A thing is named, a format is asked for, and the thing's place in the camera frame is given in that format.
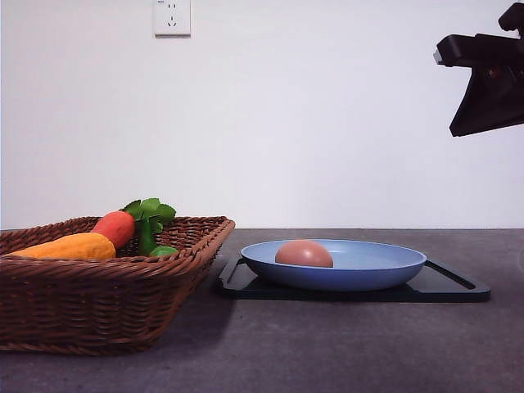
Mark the yellow toy corn cob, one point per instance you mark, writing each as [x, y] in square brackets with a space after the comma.
[84, 246]

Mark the green toy chili pepper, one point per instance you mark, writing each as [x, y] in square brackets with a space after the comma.
[145, 233]

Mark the brown wicker basket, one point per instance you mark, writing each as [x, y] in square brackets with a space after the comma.
[113, 306]

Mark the blue plate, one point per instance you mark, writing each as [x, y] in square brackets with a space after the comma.
[358, 265]

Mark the black serving tray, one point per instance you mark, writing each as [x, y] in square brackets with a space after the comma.
[436, 281]

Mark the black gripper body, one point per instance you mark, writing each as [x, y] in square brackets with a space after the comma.
[486, 50]

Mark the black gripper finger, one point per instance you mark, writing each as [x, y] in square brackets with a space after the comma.
[493, 99]

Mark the orange-red toy carrot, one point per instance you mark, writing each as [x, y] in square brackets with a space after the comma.
[119, 226]

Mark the brown egg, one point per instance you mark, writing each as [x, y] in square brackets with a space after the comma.
[304, 252]

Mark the white wall power socket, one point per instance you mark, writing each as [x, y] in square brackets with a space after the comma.
[172, 18]

